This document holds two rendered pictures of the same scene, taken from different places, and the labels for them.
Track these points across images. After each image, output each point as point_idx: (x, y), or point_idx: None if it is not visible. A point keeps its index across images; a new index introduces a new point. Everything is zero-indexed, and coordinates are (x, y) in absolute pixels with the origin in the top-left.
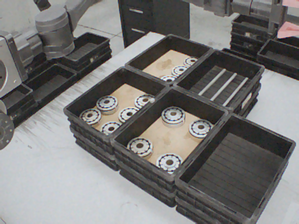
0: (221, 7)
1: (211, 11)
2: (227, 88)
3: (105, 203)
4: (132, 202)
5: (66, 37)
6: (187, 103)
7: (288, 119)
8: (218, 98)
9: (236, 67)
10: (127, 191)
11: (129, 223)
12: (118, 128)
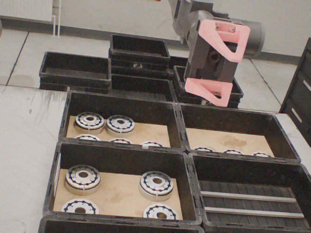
0: (181, 26)
1: (174, 29)
2: (264, 219)
3: (7, 205)
4: (26, 226)
5: None
6: (183, 183)
7: None
8: (236, 217)
9: (308, 206)
10: (39, 214)
11: None
12: (80, 139)
